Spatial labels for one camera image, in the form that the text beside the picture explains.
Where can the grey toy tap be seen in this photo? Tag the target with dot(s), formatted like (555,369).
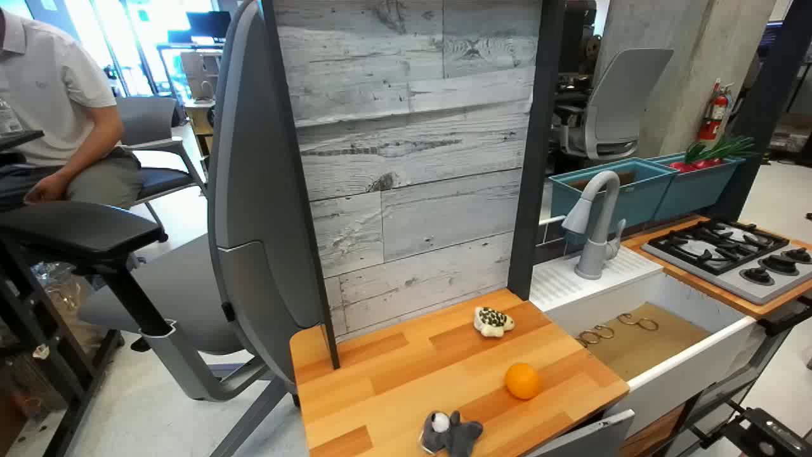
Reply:
(592,218)

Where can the white green toy turtle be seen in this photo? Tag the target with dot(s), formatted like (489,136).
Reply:
(492,323)

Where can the grey plush toy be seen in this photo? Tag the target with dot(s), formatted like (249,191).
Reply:
(449,432)

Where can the toy gas stove top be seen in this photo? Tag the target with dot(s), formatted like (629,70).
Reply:
(735,257)

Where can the grey wood panel backsplash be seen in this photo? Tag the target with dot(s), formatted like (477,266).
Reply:
(412,124)

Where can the wooden butcher block counter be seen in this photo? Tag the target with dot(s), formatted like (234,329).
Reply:
(392,379)

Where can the orange fruit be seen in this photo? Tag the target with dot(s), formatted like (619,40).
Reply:
(522,383)

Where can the background grey office chair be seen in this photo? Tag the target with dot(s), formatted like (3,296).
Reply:
(606,126)

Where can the teal planter box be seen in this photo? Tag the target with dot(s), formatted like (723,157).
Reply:
(639,188)
(691,188)

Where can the black armrest chair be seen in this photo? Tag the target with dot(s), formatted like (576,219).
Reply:
(95,238)

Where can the red fire extinguisher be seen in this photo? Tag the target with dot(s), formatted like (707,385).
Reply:
(713,112)

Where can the seated person white shirt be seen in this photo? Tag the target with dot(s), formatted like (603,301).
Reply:
(50,82)

